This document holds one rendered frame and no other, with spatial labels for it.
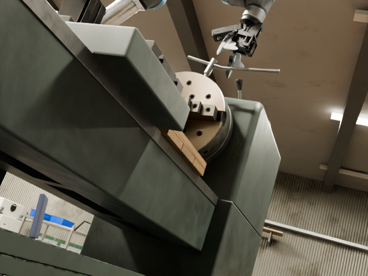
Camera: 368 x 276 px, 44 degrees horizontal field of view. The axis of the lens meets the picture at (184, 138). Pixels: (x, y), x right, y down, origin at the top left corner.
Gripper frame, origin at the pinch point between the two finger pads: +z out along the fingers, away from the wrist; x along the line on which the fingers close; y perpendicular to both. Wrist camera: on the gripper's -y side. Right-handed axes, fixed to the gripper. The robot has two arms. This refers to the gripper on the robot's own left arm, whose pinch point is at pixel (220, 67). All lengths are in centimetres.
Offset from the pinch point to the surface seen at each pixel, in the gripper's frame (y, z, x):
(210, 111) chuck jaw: 8.7, 19.4, -8.6
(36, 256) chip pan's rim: 36, 69, -87
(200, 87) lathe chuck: -0.5, 11.3, -4.6
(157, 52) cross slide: 18, 30, -62
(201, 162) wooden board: 17.7, 37.3, -16.8
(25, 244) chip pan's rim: 36, 68, -90
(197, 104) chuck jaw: 4.4, 19.4, -10.1
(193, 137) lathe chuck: 5.9, 28.3, -4.6
